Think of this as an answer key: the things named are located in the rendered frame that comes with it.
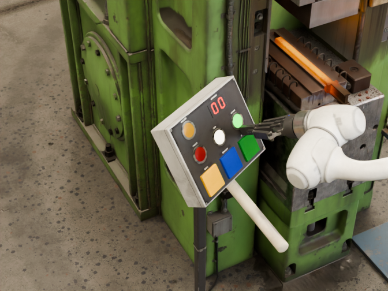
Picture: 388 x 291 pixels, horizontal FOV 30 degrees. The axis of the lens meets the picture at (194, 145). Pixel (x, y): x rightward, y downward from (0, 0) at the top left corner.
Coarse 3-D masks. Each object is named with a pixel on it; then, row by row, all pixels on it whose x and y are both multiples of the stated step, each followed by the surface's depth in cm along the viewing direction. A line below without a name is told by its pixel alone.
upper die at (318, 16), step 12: (276, 0) 252; (288, 0) 245; (324, 0) 235; (336, 0) 238; (348, 0) 240; (300, 12) 241; (312, 12) 236; (324, 12) 238; (336, 12) 241; (348, 12) 244; (312, 24) 239
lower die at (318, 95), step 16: (288, 32) 290; (272, 48) 281; (304, 48) 281; (288, 64) 273; (320, 64) 272; (272, 80) 273; (288, 80) 267; (304, 80) 265; (304, 96) 259; (320, 96) 263
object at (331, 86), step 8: (280, 40) 282; (288, 48) 278; (296, 56) 274; (304, 64) 270; (312, 64) 270; (312, 72) 267; (320, 72) 266; (320, 80) 264; (328, 80) 262; (336, 80) 261; (328, 88) 260; (336, 88) 256; (344, 88) 256; (336, 96) 259; (344, 96) 255; (344, 104) 256
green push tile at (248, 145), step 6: (246, 138) 233; (252, 138) 235; (240, 144) 231; (246, 144) 233; (252, 144) 235; (246, 150) 233; (252, 150) 235; (258, 150) 237; (246, 156) 233; (252, 156) 235
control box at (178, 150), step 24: (216, 96) 226; (240, 96) 233; (168, 120) 218; (192, 120) 218; (216, 120) 225; (168, 144) 215; (192, 144) 218; (216, 144) 224; (192, 168) 217; (192, 192) 220; (216, 192) 224
